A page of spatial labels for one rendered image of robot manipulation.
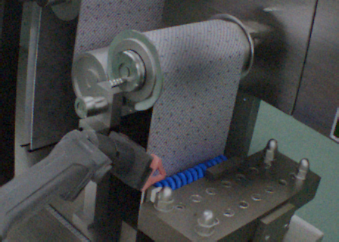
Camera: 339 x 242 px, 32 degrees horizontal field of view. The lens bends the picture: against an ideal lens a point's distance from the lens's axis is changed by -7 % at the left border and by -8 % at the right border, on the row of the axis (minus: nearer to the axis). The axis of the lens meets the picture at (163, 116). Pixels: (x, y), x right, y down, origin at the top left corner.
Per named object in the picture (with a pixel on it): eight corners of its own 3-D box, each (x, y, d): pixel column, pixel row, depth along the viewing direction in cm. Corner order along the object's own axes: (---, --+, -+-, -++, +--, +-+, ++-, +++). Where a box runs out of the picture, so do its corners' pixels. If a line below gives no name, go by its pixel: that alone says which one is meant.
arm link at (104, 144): (100, 143, 99) (82, 121, 102) (75, 175, 101) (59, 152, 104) (125, 152, 105) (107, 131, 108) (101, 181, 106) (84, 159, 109)
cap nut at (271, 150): (258, 155, 136) (262, 138, 134) (268, 150, 138) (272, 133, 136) (270, 162, 134) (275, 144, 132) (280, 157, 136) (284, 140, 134)
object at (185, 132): (140, 190, 120) (153, 105, 111) (220, 156, 135) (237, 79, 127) (141, 191, 119) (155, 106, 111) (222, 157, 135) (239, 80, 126)
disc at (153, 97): (102, 90, 120) (112, 19, 113) (104, 89, 120) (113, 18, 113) (155, 124, 111) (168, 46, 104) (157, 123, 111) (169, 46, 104)
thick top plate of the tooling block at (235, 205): (137, 228, 117) (141, 203, 114) (263, 167, 143) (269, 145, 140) (196, 271, 107) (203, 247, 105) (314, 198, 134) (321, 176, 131)
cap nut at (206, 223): (190, 228, 109) (194, 209, 107) (203, 221, 112) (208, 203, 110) (204, 239, 107) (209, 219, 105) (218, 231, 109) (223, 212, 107)
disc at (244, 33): (194, 66, 137) (204, 4, 130) (195, 66, 137) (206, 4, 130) (244, 94, 128) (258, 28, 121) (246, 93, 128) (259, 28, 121)
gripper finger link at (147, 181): (163, 197, 116) (134, 190, 108) (138, 178, 120) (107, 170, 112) (181, 165, 115) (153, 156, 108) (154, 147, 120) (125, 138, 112)
